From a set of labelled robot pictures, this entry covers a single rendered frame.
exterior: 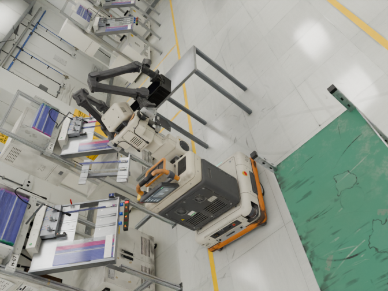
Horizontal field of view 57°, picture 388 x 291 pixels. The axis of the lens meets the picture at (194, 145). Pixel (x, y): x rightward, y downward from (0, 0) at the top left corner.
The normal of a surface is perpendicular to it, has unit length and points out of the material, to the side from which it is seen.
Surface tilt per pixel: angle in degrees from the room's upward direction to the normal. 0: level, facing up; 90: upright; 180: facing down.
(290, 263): 0
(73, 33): 90
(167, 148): 82
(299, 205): 0
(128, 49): 90
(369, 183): 0
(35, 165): 90
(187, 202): 90
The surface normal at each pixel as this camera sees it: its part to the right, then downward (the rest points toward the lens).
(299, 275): -0.75, -0.47
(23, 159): 0.10, 0.63
